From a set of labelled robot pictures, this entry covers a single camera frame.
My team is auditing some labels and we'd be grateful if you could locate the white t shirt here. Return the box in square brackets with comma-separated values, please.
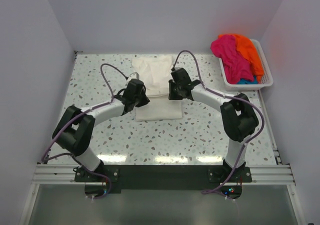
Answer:
[131, 55, 183, 121]

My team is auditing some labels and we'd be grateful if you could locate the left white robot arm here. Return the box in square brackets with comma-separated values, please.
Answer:
[52, 78, 150, 181]

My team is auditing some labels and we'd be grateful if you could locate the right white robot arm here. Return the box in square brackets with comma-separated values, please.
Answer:
[168, 68, 259, 182]

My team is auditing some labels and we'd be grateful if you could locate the pink t shirt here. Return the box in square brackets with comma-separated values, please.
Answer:
[210, 35, 255, 85]

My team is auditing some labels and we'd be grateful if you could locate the blue t shirt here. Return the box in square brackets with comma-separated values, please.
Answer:
[237, 76, 259, 85]

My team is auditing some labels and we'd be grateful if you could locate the orange t shirt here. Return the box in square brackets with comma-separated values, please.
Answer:
[218, 34, 264, 82]

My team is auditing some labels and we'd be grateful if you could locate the white plastic basket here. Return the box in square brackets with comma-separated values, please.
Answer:
[218, 39, 274, 92]

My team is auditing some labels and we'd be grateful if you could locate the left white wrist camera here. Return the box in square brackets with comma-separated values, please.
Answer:
[127, 72, 140, 81]

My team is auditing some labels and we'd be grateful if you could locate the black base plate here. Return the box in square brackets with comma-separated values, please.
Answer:
[73, 164, 253, 199]

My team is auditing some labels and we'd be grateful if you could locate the aluminium rail frame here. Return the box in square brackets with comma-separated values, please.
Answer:
[20, 101, 305, 225]

